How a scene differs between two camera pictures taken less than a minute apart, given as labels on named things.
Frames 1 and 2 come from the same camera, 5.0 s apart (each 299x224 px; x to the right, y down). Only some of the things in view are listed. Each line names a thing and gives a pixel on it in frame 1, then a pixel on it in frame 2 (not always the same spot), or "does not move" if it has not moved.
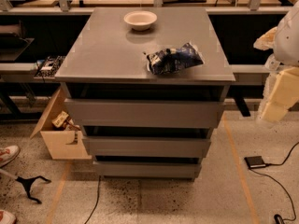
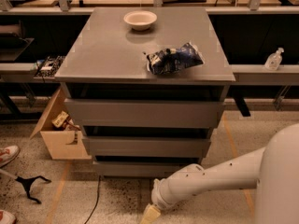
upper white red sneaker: (7, 154) does not move
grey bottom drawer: (149, 170) does not move
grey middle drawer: (144, 146) does not move
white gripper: (288, 39) → (158, 197)
